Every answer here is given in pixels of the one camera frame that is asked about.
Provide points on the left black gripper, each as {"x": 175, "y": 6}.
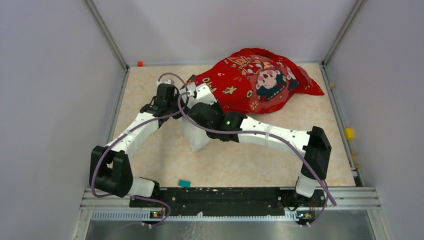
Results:
{"x": 177, "y": 116}

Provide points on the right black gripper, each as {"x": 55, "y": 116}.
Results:
{"x": 216, "y": 106}

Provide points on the white pillow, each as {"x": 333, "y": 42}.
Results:
{"x": 196, "y": 137}

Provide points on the red patterned pillowcase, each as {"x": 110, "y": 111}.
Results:
{"x": 255, "y": 80}

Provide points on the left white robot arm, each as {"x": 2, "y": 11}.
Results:
{"x": 110, "y": 171}

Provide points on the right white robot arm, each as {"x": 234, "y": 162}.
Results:
{"x": 312, "y": 147}

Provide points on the teal small block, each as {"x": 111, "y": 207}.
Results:
{"x": 184, "y": 183}

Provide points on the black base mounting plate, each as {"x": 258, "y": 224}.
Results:
{"x": 230, "y": 201}

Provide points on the yellow small block right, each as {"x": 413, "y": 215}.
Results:
{"x": 349, "y": 133}

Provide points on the wooden peg lower right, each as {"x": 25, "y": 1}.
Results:
{"x": 354, "y": 157}

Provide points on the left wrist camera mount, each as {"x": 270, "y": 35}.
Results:
{"x": 168, "y": 81}

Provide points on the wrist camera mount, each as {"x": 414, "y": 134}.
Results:
{"x": 202, "y": 94}
{"x": 168, "y": 81}

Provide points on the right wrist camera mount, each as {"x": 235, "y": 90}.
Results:
{"x": 202, "y": 94}

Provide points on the aluminium front rail frame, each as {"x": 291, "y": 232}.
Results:
{"x": 343, "y": 200}

